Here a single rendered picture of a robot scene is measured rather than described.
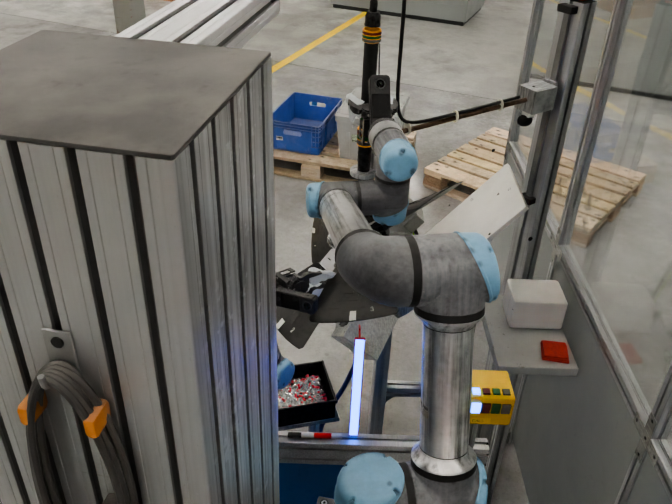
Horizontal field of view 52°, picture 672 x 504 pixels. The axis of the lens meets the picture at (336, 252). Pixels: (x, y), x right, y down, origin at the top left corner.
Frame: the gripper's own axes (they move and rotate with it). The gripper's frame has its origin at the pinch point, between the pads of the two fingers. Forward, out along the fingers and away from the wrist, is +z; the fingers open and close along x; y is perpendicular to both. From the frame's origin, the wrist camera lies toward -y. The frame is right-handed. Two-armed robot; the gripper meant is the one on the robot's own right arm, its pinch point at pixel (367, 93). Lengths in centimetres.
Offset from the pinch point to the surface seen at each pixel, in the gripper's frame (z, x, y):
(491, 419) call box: -48, 25, 65
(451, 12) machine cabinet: 667, 248, 150
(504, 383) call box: -43, 29, 58
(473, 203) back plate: 13, 37, 40
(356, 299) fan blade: -20, -4, 47
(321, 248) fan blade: 29, -6, 63
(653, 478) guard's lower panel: -64, 60, 72
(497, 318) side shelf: 6, 49, 79
